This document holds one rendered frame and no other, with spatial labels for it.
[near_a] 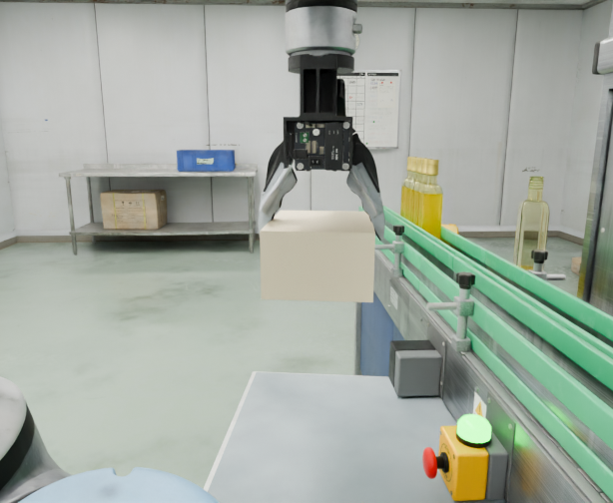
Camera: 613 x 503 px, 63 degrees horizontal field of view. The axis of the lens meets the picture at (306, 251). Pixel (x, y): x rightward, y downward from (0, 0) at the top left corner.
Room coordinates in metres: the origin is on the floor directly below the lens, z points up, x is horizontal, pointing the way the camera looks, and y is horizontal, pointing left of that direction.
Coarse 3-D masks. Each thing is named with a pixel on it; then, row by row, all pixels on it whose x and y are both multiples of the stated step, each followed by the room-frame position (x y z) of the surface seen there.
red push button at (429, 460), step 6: (426, 450) 0.61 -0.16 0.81; (432, 450) 0.61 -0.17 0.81; (426, 456) 0.60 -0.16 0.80; (432, 456) 0.60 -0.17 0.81; (438, 456) 0.61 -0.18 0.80; (426, 462) 0.60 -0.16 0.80; (432, 462) 0.59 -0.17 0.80; (438, 462) 0.60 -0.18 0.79; (426, 468) 0.60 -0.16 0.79; (432, 468) 0.59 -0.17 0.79; (438, 468) 0.60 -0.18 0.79; (426, 474) 0.60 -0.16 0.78; (432, 474) 0.59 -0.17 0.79
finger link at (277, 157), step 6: (282, 144) 0.59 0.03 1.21; (276, 150) 0.59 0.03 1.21; (282, 150) 0.59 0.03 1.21; (276, 156) 0.59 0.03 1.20; (282, 156) 0.59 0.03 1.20; (270, 162) 0.59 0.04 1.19; (276, 162) 0.59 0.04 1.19; (282, 162) 0.59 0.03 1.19; (270, 168) 0.59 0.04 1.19; (276, 168) 0.59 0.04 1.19; (270, 174) 0.59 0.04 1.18; (270, 180) 0.59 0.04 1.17
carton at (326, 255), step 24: (288, 216) 0.62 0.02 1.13; (312, 216) 0.63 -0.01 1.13; (336, 216) 0.63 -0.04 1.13; (360, 216) 0.63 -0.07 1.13; (264, 240) 0.52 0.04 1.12; (288, 240) 0.52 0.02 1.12; (312, 240) 0.51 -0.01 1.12; (336, 240) 0.51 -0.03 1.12; (360, 240) 0.51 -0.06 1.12; (264, 264) 0.52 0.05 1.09; (288, 264) 0.52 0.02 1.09; (312, 264) 0.51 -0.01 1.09; (336, 264) 0.51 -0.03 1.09; (360, 264) 0.51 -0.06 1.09; (264, 288) 0.52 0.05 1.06; (288, 288) 0.52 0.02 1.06; (312, 288) 0.51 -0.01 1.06; (336, 288) 0.51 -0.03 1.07; (360, 288) 0.51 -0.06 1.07
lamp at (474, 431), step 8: (464, 416) 0.62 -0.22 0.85; (472, 416) 0.62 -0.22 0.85; (480, 416) 0.62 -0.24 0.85; (464, 424) 0.60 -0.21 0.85; (472, 424) 0.60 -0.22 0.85; (480, 424) 0.60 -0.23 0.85; (488, 424) 0.60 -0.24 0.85; (456, 432) 0.61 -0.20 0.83; (464, 432) 0.60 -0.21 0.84; (472, 432) 0.59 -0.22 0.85; (480, 432) 0.59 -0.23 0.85; (488, 432) 0.59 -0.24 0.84; (464, 440) 0.59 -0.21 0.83; (472, 440) 0.59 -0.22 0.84; (480, 440) 0.59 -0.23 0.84; (488, 440) 0.59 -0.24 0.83
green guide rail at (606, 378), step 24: (384, 216) 1.82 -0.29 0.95; (408, 240) 1.49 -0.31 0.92; (456, 264) 1.07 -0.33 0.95; (480, 288) 0.93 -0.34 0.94; (504, 288) 0.84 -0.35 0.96; (504, 312) 0.83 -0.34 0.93; (528, 312) 0.74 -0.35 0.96; (528, 336) 0.74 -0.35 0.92; (552, 336) 0.67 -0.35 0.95; (576, 336) 0.63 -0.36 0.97; (552, 360) 0.67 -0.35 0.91; (576, 360) 0.61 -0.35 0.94; (600, 360) 0.57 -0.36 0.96; (600, 384) 0.56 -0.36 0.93
